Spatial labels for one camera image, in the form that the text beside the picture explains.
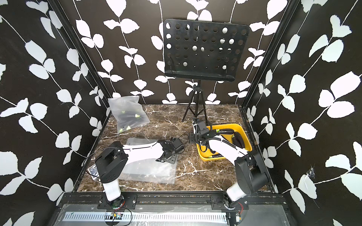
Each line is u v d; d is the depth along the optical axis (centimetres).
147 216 70
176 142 73
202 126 70
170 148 65
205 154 90
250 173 43
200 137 68
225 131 100
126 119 106
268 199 77
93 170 84
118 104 112
